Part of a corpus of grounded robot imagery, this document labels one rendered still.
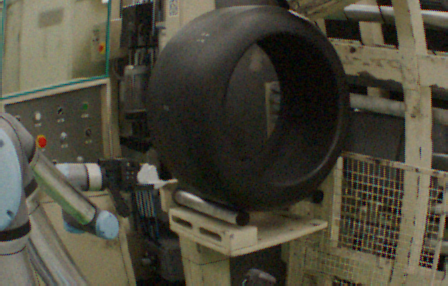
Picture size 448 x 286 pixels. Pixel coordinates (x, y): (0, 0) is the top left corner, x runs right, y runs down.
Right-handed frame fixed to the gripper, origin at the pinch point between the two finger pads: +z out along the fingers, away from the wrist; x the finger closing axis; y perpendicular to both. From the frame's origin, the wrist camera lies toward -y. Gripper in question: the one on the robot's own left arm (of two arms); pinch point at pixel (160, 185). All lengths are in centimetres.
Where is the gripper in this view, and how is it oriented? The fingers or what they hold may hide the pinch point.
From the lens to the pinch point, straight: 178.9
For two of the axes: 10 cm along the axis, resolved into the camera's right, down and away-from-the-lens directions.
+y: 0.5, -9.9, -1.0
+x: -5.4, -1.1, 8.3
